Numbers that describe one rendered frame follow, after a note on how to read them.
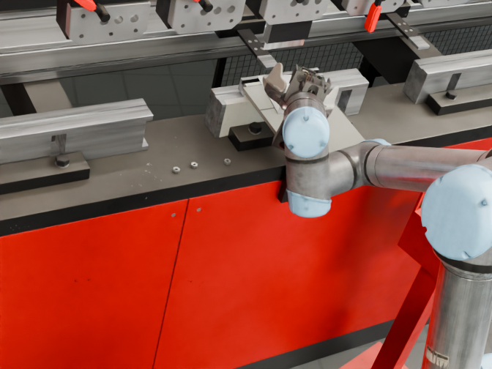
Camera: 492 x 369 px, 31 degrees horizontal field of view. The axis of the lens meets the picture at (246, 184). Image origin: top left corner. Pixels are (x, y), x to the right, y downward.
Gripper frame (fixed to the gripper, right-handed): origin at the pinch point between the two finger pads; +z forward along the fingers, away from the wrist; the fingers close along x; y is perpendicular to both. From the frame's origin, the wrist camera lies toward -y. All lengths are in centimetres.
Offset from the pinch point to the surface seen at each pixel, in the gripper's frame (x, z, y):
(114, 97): 46, 156, -66
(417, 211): -39.3, 17.3, -19.5
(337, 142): -11.9, 0.4, -6.5
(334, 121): -10.7, 7.0, -4.3
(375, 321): -57, 62, -71
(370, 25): -10.1, 13.0, 16.4
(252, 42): 10.9, 27.4, 0.4
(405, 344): -58, 31, -60
